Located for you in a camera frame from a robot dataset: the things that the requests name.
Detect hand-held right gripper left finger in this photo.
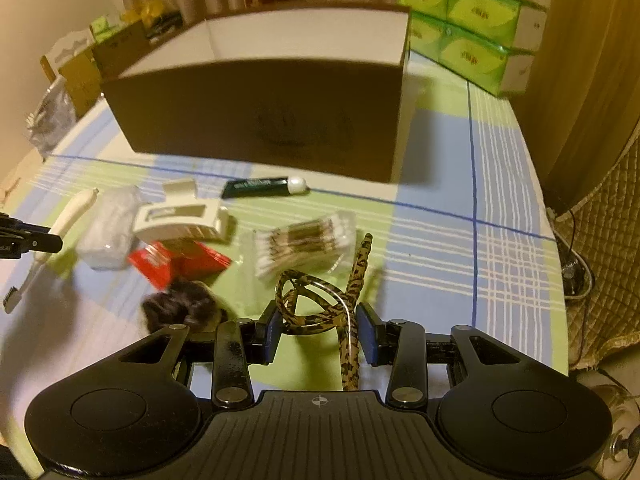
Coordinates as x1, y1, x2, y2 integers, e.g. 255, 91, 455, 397
119, 300, 282, 407

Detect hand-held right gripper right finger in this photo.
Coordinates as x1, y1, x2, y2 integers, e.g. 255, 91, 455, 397
355, 302, 522, 409

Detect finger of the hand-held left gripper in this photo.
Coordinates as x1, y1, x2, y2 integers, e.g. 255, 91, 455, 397
0, 212, 64, 260

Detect leopard print hair clip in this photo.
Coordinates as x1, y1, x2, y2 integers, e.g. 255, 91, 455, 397
274, 232, 376, 392

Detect white handled brush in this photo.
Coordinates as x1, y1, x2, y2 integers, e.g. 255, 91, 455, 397
2, 187, 99, 314

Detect clear plastic floss pick pack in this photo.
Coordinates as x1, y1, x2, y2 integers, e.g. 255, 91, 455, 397
77, 185, 144, 271

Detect dark furry scrunchie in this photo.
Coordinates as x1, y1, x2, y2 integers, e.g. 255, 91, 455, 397
141, 280, 226, 334

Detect cotton swab pack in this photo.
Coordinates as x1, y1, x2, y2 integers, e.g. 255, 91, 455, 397
240, 211, 359, 281

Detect red snack packet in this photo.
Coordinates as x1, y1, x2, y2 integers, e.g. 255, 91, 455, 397
127, 241, 232, 290

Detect white hair claw clip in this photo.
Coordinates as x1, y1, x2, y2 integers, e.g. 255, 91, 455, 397
131, 178, 237, 246

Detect brown cardboard box white inside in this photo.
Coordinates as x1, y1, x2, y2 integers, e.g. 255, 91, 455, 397
100, 2, 414, 184

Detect clear plastic bag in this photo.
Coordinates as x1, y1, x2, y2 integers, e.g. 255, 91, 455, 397
22, 77, 77, 157

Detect yellow brown cardboard box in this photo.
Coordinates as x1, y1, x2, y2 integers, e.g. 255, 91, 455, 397
59, 49, 107, 117

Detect brown cardboard carton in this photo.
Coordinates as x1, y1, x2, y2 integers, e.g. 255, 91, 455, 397
92, 24, 152, 81

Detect small green packet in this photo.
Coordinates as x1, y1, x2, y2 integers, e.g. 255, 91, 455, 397
90, 15, 126, 44

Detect quilted beige chair cover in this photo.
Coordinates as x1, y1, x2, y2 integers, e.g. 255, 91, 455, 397
550, 125, 640, 372

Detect stack of green tissue packs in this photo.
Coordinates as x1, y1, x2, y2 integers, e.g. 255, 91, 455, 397
397, 0, 551, 98

